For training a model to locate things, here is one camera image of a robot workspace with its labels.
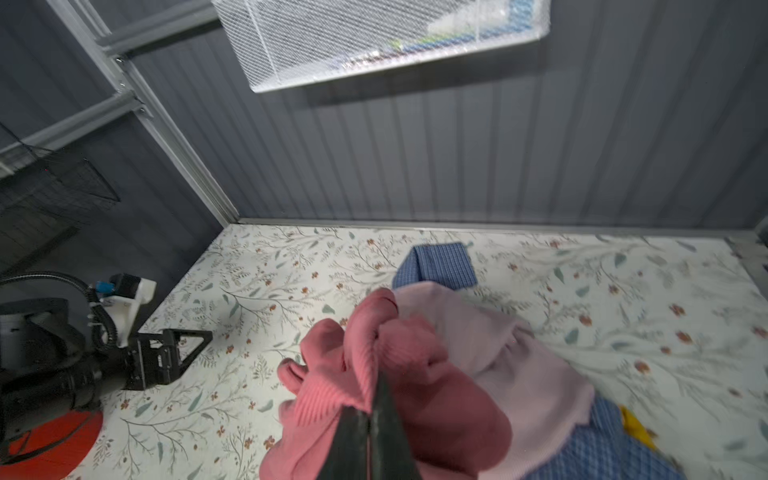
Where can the black wire basket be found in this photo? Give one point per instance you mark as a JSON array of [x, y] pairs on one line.
[[47, 197]]

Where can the white wire mesh basket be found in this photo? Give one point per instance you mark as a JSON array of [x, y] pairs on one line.
[[287, 44]]

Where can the yellow cloth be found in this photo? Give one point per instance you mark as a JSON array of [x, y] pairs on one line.
[[635, 429]]

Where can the light pink cloth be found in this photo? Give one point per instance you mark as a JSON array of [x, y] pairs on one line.
[[543, 397]]

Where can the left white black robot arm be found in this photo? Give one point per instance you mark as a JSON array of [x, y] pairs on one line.
[[46, 371]]

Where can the floral table mat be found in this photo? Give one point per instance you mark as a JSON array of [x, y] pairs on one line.
[[675, 329]]

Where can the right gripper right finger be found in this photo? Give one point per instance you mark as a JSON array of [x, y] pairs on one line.
[[390, 455]]

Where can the dark pink red cloth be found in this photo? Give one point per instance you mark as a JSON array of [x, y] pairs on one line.
[[454, 428]]

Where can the red round holder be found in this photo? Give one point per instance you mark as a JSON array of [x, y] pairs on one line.
[[52, 450]]

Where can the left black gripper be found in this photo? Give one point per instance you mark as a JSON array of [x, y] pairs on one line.
[[160, 358]]

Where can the blue checkered cloth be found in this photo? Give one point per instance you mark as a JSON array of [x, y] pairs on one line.
[[599, 450]]

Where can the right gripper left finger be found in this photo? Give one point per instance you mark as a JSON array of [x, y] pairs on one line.
[[347, 458]]

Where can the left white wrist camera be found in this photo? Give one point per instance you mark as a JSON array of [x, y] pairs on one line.
[[122, 296]]

